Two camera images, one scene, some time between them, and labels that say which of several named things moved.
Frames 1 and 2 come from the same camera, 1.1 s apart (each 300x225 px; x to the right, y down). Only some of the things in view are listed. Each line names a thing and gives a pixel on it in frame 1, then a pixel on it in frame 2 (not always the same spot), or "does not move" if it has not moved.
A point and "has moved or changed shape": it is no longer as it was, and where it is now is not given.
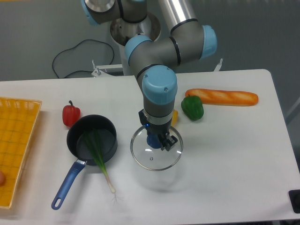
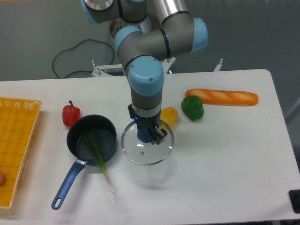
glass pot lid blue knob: x=155 y=159 has moved or changed shape
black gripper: x=159 y=129 -> x=150 y=122
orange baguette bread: x=224 y=97 does not move
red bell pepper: x=71 y=114 does not move
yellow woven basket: x=18 y=117 does not move
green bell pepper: x=192 y=107 does not move
